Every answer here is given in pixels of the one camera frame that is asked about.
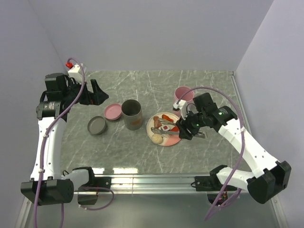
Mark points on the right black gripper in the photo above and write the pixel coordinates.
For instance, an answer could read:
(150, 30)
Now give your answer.
(183, 125)

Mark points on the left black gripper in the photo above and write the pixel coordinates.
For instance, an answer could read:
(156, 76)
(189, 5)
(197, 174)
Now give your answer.
(96, 98)

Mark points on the metal food tongs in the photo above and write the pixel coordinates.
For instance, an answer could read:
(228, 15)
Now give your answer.
(160, 131)

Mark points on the red sausage toy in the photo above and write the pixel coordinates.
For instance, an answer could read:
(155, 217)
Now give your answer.
(174, 129)

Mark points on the sushi roll toy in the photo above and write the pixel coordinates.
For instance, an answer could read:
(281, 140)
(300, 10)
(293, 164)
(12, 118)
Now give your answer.
(165, 128)

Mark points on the red chicken drumstick toy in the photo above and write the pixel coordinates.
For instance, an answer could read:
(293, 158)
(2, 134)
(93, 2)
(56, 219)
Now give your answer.
(166, 119)

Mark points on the brown meat rib toy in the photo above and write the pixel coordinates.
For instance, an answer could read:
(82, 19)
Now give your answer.
(157, 122)

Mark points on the white steamed bun toy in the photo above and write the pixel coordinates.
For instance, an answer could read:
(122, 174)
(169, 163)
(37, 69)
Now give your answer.
(157, 138)

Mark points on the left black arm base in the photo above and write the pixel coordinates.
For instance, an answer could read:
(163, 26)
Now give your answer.
(89, 194)

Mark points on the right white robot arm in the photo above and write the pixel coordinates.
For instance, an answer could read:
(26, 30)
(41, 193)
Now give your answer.
(268, 176)

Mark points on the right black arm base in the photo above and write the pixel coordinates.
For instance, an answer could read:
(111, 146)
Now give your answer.
(209, 184)

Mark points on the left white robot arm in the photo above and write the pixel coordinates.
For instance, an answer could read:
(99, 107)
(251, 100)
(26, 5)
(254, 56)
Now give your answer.
(52, 120)

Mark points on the pink lid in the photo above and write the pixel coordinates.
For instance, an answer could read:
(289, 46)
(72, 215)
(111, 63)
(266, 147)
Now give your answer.
(113, 112)

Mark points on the tall pink container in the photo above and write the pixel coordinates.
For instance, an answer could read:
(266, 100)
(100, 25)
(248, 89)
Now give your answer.
(184, 93)

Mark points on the grey lid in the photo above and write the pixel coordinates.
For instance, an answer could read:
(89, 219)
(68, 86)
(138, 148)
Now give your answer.
(97, 125)

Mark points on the pink and white plate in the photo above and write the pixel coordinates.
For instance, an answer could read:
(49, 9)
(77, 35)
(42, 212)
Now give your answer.
(168, 137)

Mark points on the tall grey container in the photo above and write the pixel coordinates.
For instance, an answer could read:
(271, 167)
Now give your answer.
(132, 114)

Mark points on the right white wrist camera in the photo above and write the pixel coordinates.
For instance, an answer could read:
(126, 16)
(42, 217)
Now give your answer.
(181, 108)

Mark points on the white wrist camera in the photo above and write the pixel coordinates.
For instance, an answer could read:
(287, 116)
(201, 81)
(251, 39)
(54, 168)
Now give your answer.
(74, 72)
(181, 108)

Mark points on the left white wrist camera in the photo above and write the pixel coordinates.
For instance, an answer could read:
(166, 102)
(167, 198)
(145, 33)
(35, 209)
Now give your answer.
(74, 72)

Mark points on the aluminium frame rail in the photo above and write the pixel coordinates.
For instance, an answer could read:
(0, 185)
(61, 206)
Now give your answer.
(147, 183)

